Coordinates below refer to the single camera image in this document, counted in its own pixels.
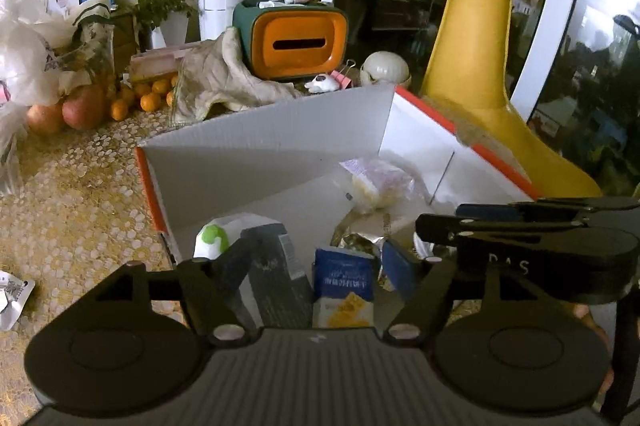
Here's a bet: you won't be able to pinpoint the small white figurine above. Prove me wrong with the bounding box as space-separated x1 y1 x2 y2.
305 74 338 93

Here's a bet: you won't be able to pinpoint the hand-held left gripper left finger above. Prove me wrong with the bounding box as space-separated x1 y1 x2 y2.
92 236 261 347

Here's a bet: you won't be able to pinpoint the white snack packet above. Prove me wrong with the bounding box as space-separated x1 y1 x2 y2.
194 215 281 259

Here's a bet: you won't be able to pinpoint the striped white bag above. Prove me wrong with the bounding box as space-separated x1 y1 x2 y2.
72 0 113 27

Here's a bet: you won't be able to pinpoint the red apple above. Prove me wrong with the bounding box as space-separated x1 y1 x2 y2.
26 102 65 136
61 85 106 130

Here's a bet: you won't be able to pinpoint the wooden television cabinet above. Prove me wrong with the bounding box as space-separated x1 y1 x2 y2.
112 9 138 57

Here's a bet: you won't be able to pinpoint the beige quilted cloth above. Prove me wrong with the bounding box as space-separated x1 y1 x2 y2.
170 26 303 124

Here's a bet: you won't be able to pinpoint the white plastic bag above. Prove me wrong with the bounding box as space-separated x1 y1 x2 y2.
0 0 68 107

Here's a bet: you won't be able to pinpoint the yellow giraffe statue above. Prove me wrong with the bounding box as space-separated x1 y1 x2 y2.
419 0 603 197

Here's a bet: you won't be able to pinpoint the lace patterned desktop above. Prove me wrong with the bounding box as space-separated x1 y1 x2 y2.
0 74 421 412

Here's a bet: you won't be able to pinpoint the crumpled white printed wrapper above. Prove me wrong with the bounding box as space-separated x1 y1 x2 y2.
0 270 36 332

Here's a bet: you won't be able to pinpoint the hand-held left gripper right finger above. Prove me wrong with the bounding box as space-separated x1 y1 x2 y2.
381 239 507 345

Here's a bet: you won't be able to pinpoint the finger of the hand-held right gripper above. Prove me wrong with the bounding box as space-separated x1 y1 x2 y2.
415 212 588 252
456 196 640 222

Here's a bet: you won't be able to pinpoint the white cardboard box orange edges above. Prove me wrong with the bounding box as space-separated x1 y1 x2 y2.
135 85 543 329

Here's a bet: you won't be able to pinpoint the bread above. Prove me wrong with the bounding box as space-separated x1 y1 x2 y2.
332 159 433 213

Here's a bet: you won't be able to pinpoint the clear crumpled plastic bag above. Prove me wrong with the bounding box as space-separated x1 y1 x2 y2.
0 106 30 197

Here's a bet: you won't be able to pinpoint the orange green tissue box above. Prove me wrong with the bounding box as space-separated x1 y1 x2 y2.
232 0 349 82

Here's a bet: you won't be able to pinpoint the pink flat box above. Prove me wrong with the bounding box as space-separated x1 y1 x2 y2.
131 46 201 80

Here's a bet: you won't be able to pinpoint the pile of tangerines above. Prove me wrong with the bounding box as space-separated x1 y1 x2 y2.
109 74 182 122

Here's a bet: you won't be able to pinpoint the small blue snack packet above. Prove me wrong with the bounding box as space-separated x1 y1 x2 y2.
312 246 378 329

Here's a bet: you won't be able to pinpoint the white round ornament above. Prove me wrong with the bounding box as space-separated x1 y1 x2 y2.
360 51 412 88

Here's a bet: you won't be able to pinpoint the pink binder clip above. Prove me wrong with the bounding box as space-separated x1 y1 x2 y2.
330 60 357 90

